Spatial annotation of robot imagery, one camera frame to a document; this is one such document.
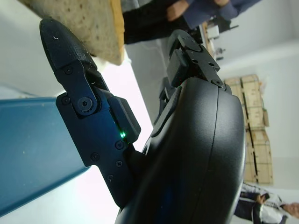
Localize stacked wooden crates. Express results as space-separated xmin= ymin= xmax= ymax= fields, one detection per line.
xmin=224 ymin=74 xmax=274 ymax=186

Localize wooden workbench with equipment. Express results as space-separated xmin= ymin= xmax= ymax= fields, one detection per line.
xmin=200 ymin=20 xmax=240 ymax=63

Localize person in black trousers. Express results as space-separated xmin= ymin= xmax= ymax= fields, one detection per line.
xmin=121 ymin=0 xmax=263 ymax=45

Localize blue plastic tray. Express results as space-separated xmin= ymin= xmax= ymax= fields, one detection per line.
xmin=0 ymin=97 xmax=92 ymax=210

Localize brown bread slice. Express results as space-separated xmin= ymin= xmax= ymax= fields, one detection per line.
xmin=17 ymin=0 xmax=126 ymax=66

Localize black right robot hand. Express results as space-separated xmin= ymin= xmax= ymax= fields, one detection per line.
xmin=39 ymin=18 xmax=247 ymax=224

